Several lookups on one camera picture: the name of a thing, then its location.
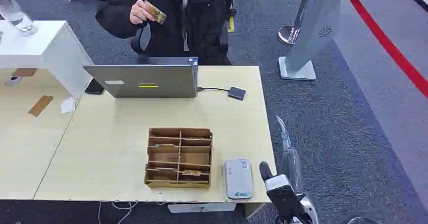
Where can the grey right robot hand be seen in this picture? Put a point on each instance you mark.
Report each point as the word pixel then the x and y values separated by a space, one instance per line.
pixel 294 169

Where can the person's right hand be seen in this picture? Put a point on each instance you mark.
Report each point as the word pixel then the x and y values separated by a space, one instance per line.
pixel 138 12

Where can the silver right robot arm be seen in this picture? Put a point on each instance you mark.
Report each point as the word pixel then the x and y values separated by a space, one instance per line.
pixel 309 210

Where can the grey card reader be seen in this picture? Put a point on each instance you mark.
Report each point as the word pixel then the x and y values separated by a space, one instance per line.
pixel 238 179

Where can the person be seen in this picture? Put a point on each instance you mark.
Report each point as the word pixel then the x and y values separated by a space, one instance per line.
pixel 200 18

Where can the grey laptop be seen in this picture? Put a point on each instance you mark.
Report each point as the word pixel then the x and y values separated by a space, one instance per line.
pixel 150 80

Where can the black phone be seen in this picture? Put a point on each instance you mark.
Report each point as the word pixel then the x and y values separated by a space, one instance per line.
pixel 94 87

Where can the round metal base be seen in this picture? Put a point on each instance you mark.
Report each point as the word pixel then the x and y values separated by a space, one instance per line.
pixel 364 220

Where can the yellow floor marker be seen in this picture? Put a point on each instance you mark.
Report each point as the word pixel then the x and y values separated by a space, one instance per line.
pixel 231 24

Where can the black adapter box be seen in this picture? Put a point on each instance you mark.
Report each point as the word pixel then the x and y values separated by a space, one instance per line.
pixel 236 93

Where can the white cabinet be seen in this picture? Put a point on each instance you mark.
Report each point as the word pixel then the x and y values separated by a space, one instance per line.
pixel 40 45

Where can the clear water bottle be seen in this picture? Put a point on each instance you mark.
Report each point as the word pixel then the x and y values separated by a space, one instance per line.
pixel 15 15

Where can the brown card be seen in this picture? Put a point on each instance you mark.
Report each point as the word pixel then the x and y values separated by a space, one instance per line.
pixel 166 169

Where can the wide brown wooden plate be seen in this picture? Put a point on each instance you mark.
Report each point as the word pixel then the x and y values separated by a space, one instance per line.
pixel 24 72

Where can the pale card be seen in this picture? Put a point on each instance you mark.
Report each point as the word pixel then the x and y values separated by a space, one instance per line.
pixel 164 145

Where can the wooden card box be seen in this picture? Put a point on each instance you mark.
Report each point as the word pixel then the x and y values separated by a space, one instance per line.
pixel 160 184

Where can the narrow brown wooden plate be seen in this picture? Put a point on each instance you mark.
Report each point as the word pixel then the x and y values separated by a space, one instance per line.
pixel 40 105

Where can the grey kiosk stand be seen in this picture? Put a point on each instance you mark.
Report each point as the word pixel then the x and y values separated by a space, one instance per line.
pixel 314 32

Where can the grey round desk grommet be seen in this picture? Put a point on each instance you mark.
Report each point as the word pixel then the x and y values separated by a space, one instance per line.
pixel 12 81

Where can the red floor tape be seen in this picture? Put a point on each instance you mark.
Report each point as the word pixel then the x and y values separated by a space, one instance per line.
pixel 388 45

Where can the chrome stanchion post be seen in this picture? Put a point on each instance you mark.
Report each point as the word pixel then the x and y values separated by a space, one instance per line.
pixel 294 28

